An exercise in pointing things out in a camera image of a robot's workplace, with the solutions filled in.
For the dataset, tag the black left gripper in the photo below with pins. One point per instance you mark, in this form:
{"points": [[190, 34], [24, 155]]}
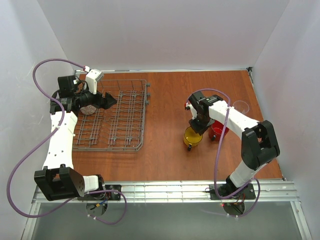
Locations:
{"points": [[101, 100]]}

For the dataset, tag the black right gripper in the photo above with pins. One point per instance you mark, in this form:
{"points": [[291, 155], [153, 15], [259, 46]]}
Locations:
{"points": [[199, 125]]}

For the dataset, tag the yellow cup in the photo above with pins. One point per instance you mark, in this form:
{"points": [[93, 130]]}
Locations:
{"points": [[191, 138]]}

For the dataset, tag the plain red mug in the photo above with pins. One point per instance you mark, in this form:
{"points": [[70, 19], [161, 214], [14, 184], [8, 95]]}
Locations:
{"points": [[215, 131]]}

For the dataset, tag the pink ghost pattern cup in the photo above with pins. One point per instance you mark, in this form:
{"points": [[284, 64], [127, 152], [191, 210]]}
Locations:
{"points": [[88, 110]]}

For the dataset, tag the grey wire dish rack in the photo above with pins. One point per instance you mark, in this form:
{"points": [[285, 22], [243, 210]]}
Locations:
{"points": [[119, 128]]}

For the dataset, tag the clear glass cup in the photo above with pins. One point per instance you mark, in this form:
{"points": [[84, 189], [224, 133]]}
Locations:
{"points": [[241, 106]]}

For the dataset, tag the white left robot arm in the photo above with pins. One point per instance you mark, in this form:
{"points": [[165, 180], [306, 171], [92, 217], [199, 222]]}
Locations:
{"points": [[57, 179]]}

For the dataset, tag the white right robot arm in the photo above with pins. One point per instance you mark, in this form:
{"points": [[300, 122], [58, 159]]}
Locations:
{"points": [[259, 144]]}

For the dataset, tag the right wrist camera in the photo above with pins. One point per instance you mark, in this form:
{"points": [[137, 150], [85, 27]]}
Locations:
{"points": [[189, 107]]}

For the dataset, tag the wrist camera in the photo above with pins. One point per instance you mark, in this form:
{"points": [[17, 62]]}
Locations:
{"points": [[189, 107], [92, 77]]}

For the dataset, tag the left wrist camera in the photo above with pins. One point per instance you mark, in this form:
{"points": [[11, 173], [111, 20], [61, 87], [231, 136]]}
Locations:
{"points": [[92, 77]]}

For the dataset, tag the aluminium mounting rail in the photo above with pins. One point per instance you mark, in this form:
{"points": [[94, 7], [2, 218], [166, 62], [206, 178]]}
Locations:
{"points": [[271, 190]]}

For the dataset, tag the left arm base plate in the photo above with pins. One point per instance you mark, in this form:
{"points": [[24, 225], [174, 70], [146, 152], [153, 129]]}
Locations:
{"points": [[111, 196]]}

